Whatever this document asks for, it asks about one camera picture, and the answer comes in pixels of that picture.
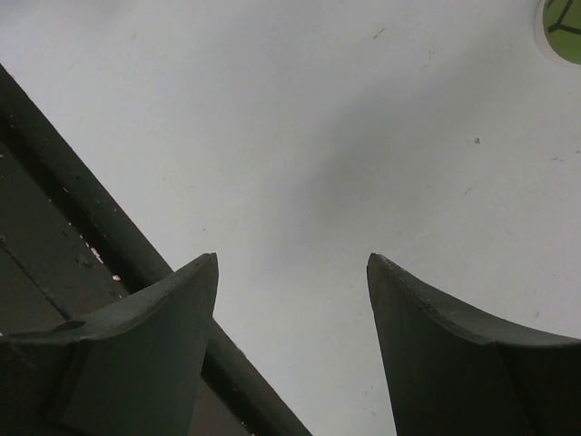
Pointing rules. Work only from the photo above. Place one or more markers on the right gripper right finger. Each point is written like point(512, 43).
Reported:
point(453, 369)

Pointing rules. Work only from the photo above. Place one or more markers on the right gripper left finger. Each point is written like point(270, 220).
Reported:
point(130, 368)

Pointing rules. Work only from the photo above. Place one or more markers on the green paper cup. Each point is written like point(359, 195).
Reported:
point(557, 31)

